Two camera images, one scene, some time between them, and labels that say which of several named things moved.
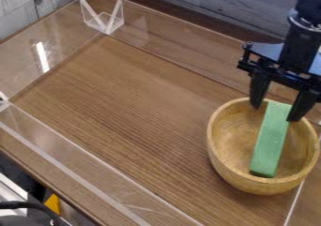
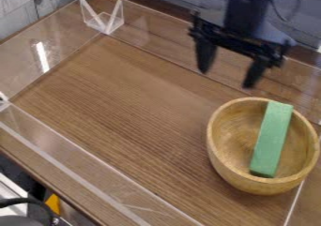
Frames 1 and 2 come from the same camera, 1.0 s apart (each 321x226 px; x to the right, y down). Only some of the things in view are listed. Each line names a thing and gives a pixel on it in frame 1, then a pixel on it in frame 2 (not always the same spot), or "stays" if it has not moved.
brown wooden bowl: (231, 139) stays
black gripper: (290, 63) -> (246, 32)
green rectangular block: (272, 120) stays
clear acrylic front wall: (110, 198) stays
